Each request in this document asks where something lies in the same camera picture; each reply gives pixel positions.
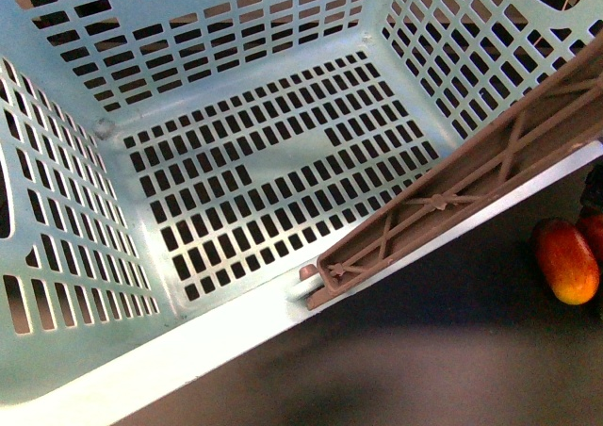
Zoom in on red apple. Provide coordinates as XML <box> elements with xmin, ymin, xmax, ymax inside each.
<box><xmin>577</xmin><ymin>214</ymin><xmax>603</xmax><ymax>262</ymax></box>

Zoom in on black near display tray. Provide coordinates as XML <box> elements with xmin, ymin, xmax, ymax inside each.
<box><xmin>125</xmin><ymin>169</ymin><xmax>602</xmax><ymax>425</ymax></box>

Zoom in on light blue plastic basket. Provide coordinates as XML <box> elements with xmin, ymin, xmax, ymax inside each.
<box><xmin>1</xmin><ymin>0</ymin><xmax>602</xmax><ymax>425</ymax></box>

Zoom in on brown basket handle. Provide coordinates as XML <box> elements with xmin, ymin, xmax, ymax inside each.
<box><xmin>306</xmin><ymin>36</ymin><xmax>602</xmax><ymax>310</ymax></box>

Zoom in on red orange mango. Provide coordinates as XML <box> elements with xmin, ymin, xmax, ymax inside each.
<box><xmin>530</xmin><ymin>218</ymin><xmax>600</xmax><ymax>305</ymax></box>

